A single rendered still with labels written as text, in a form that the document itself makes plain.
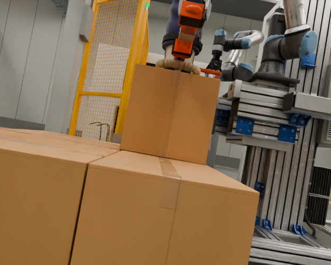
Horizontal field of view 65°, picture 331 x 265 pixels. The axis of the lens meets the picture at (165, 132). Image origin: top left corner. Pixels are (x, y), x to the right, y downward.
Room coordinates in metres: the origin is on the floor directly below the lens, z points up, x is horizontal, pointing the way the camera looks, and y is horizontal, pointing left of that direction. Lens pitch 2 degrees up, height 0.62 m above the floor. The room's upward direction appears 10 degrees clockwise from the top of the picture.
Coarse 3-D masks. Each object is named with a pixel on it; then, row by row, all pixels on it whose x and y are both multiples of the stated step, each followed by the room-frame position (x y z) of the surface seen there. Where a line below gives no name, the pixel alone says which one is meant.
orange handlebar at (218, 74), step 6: (192, 6) 0.85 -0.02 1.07; (198, 6) 0.85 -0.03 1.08; (198, 12) 0.86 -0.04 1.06; (192, 30) 1.01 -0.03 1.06; (180, 42) 1.13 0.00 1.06; (186, 42) 1.12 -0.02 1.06; (186, 48) 1.21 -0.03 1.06; (204, 72) 1.55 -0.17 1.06; (210, 72) 1.54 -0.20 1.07; (216, 72) 1.54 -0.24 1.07; (216, 78) 1.64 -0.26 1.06
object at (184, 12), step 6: (186, 6) 0.86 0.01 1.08; (180, 12) 0.86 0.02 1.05; (186, 12) 0.86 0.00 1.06; (192, 12) 0.86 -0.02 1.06; (180, 18) 0.94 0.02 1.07; (186, 18) 0.88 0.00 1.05; (192, 18) 0.88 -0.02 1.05; (198, 18) 0.87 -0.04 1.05; (180, 24) 0.94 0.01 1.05; (186, 24) 0.93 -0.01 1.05; (192, 24) 0.92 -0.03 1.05; (198, 24) 0.91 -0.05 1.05
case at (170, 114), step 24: (144, 72) 1.19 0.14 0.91; (168, 72) 1.19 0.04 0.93; (144, 96) 1.19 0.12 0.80; (168, 96) 1.19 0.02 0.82; (192, 96) 1.19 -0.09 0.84; (216, 96) 1.19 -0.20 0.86; (144, 120) 1.19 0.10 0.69; (168, 120) 1.19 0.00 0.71; (192, 120) 1.19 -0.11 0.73; (120, 144) 1.19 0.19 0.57; (144, 144) 1.19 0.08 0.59; (168, 144) 1.19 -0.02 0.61; (192, 144) 1.19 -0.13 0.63
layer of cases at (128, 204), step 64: (0, 128) 1.19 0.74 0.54; (0, 192) 0.58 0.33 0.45; (64, 192) 0.58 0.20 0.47; (128, 192) 0.59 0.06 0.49; (192, 192) 0.59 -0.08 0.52; (256, 192) 0.60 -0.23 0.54; (0, 256) 0.58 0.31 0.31; (64, 256) 0.58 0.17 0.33; (128, 256) 0.59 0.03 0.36; (192, 256) 0.60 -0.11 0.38
